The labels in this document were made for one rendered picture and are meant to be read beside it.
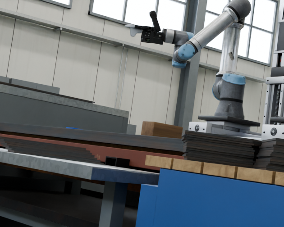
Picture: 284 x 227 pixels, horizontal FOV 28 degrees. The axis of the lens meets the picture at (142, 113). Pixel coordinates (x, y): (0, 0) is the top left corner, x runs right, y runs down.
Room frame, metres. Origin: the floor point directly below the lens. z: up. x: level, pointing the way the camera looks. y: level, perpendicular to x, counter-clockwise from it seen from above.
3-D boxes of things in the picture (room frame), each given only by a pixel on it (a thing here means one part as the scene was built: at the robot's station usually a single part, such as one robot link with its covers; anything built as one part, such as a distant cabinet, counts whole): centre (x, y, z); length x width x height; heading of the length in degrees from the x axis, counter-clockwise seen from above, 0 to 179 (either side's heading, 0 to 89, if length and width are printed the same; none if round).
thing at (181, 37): (2.93, -0.16, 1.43); 0.11 x 0.08 x 0.09; 98
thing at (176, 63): (2.91, -0.16, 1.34); 0.11 x 0.08 x 0.11; 8
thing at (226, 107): (2.83, -0.44, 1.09); 0.15 x 0.15 x 0.10
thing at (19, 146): (1.68, 0.31, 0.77); 0.45 x 0.20 x 0.04; 43
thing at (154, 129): (1.78, -0.07, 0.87); 0.12 x 0.06 x 0.05; 127
